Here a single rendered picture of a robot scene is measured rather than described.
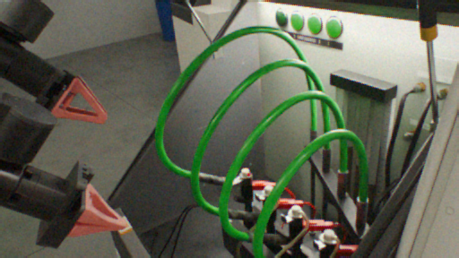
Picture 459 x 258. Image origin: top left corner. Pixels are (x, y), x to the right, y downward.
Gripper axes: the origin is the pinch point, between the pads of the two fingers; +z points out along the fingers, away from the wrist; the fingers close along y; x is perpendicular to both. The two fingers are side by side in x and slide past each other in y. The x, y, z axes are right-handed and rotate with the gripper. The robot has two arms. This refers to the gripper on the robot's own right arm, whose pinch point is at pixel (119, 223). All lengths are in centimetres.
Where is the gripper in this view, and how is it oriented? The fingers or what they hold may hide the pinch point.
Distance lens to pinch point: 56.7
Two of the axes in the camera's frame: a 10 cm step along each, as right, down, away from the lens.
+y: 5.9, -7.9, -1.6
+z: 7.4, 4.5, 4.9
